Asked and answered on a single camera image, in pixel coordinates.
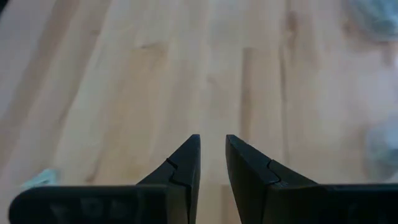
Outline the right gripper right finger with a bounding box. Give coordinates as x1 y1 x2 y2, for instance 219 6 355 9
225 134 327 224

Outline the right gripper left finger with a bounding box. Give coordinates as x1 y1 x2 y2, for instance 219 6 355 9
136 134 201 224

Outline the blurry grey object right edge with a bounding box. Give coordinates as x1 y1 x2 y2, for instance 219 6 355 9
362 123 398 183

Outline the green white sweetener packet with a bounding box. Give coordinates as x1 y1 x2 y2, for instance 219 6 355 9
21 167 60 191

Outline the blurry grey object top right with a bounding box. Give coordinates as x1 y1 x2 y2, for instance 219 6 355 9
343 0 398 43

